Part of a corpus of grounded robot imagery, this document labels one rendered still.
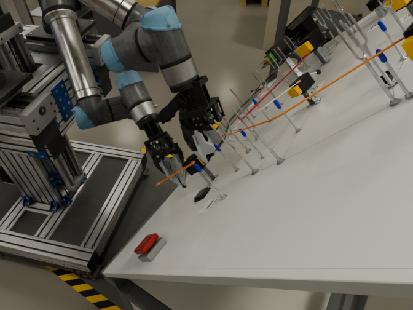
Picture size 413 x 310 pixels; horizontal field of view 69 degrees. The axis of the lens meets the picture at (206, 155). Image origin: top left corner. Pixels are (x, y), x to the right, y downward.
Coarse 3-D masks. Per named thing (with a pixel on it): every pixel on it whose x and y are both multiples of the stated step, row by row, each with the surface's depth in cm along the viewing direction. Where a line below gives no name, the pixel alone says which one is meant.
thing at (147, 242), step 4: (148, 236) 70; (152, 236) 67; (156, 236) 68; (144, 240) 69; (148, 240) 67; (152, 240) 67; (140, 244) 69; (144, 244) 66; (148, 244) 66; (152, 244) 68; (136, 248) 68; (140, 248) 66; (144, 248) 65; (148, 248) 66; (136, 252) 68; (140, 252) 66; (144, 252) 65
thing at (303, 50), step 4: (304, 44) 93; (308, 44) 94; (300, 48) 95; (304, 48) 94; (308, 48) 93; (312, 48) 94; (300, 52) 96; (304, 52) 95; (308, 52) 94; (300, 56) 97
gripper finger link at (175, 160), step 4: (176, 156) 88; (172, 160) 88; (176, 160) 86; (180, 160) 88; (176, 164) 88; (180, 164) 88; (176, 168) 88; (180, 168) 85; (180, 172) 88; (180, 176) 88; (184, 176) 88; (180, 180) 88
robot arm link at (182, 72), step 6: (186, 60) 63; (192, 60) 65; (174, 66) 62; (180, 66) 63; (186, 66) 63; (192, 66) 64; (162, 72) 65; (168, 72) 63; (174, 72) 63; (180, 72) 63; (186, 72) 63; (192, 72) 64; (168, 78) 64; (174, 78) 64; (180, 78) 64; (186, 78) 64; (192, 78) 65; (168, 84) 66; (174, 84) 65; (180, 84) 65
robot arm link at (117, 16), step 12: (84, 0) 71; (96, 0) 70; (108, 0) 70; (120, 0) 71; (132, 0) 72; (108, 12) 71; (120, 12) 71; (132, 12) 71; (144, 12) 72; (120, 24) 73
